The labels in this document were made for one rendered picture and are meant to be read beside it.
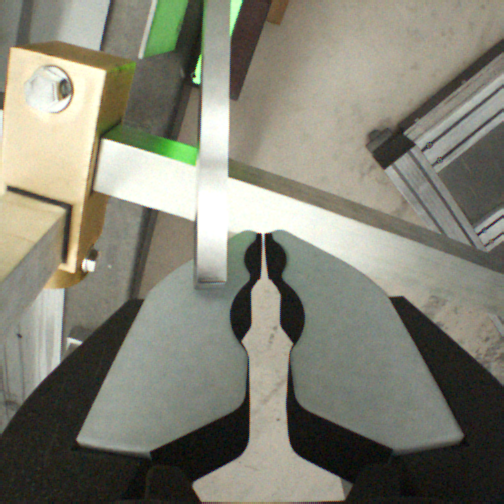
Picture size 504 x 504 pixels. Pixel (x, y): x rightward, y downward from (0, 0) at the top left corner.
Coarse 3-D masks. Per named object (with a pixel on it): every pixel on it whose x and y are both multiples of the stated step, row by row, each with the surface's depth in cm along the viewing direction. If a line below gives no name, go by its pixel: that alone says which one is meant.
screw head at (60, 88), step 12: (36, 72) 16; (48, 72) 16; (60, 72) 16; (24, 84) 15; (36, 84) 15; (48, 84) 15; (60, 84) 16; (36, 96) 16; (48, 96) 16; (60, 96) 16; (36, 108) 16; (48, 108) 16; (60, 108) 17
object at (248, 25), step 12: (252, 0) 28; (264, 0) 28; (252, 12) 28; (264, 12) 28; (240, 24) 29; (252, 24) 29; (240, 36) 29; (252, 36) 29; (240, 48) 30; (252, 48) 30; (240, 60) 30; (240, 72) 31
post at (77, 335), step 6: (72, 330) 45; (78, 330) 45; (84, 330) 45; (72, 336) 44; (78, 336) 44; (84, 336) 45; (72, 342) 44; (78, 342) 44; (66, 348) 45; (72, 348) 43; (66, 354) 42
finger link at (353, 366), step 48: (288, 240) 11; (288, 288) 9; (336, 288) 9; (288, 336) 10; (336, 336) 8; (384, 336) 8; (288, 384) 7; (336, 384) 7; (384, 384) 7; (432, 384) 7; (288, 432) 7; (336, 432) 6; (384, 432) 6; (432, 432) 6
